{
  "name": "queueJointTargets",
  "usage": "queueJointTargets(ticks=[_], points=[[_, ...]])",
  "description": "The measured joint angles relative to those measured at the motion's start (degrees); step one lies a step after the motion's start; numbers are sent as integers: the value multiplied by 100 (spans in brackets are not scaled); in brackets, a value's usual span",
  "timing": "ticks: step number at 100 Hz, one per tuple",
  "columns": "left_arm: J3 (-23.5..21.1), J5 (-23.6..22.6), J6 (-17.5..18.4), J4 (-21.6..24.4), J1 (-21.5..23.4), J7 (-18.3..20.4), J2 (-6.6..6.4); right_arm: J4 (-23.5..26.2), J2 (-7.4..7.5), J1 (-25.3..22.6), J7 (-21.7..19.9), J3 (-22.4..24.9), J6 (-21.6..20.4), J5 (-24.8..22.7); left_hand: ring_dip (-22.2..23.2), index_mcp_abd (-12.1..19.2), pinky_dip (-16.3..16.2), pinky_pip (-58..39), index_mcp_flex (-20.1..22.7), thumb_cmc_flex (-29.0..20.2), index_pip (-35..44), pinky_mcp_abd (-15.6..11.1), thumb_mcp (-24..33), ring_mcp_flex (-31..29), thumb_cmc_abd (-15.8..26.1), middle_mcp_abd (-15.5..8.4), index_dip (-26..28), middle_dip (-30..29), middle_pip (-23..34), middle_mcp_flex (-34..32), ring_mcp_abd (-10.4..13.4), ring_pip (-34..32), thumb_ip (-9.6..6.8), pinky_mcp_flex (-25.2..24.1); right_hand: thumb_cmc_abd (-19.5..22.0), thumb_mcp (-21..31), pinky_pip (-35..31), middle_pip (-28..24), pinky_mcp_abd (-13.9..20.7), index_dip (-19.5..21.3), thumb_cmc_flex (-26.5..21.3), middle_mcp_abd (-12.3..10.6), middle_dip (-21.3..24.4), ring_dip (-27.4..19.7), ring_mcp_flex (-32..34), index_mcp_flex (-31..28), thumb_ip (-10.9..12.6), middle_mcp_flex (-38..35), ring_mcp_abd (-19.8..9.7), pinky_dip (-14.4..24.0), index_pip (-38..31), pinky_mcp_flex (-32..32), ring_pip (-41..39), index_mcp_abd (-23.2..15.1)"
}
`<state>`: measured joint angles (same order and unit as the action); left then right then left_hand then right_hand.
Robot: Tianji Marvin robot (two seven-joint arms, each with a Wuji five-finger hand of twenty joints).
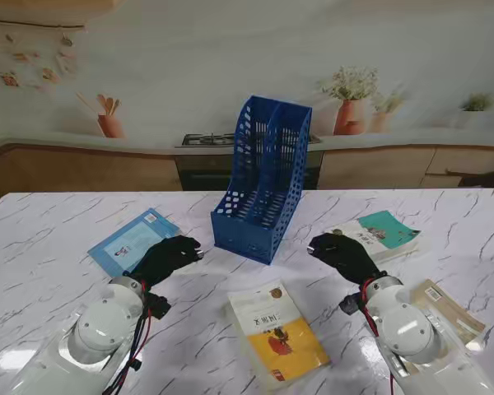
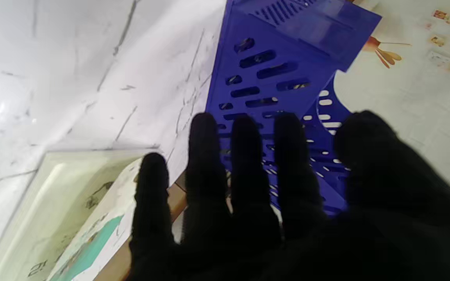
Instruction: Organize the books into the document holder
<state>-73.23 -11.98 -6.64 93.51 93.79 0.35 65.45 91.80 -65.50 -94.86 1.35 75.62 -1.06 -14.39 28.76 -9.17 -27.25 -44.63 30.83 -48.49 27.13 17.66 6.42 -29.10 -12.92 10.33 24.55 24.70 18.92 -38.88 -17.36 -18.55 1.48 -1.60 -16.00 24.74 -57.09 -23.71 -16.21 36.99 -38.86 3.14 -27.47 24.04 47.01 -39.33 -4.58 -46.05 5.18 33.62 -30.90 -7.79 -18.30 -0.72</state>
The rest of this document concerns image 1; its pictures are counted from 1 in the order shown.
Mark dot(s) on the light blue paperback book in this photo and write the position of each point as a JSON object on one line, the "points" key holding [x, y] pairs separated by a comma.
{"points": [[136, 238]]}

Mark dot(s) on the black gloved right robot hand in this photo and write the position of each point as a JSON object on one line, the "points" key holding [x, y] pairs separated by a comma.
{"points": [[346, 255]]}

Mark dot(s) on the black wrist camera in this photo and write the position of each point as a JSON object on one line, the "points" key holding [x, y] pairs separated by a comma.
{"points": [[159, 306], [352, 304]]}

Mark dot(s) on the beige book with barcode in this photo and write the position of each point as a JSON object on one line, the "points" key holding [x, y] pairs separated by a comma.
{"points": [[448, 304]]}

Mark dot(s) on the white and yellow book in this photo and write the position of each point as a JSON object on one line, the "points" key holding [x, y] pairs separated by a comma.
{"points": [[280, 337]]}

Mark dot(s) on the blue perforated plastic file holder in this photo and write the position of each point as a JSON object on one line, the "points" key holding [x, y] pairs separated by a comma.
{"points": [[239, 234]]}

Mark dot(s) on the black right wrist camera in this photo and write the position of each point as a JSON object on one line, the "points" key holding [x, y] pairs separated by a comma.
{"points": [[352, 304]]}

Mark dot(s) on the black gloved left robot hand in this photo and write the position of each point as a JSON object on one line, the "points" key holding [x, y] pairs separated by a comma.
{"points": [[164, 259]]}

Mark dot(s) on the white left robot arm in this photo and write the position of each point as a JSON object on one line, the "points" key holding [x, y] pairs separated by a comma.
{"points": [[103, 329]]}

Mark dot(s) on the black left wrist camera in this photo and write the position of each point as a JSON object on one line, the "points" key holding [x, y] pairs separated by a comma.
{"points": [[159, 306]]}

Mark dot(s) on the white and teal book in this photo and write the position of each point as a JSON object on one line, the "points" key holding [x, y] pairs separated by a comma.
{"points": [[391, 234]]}

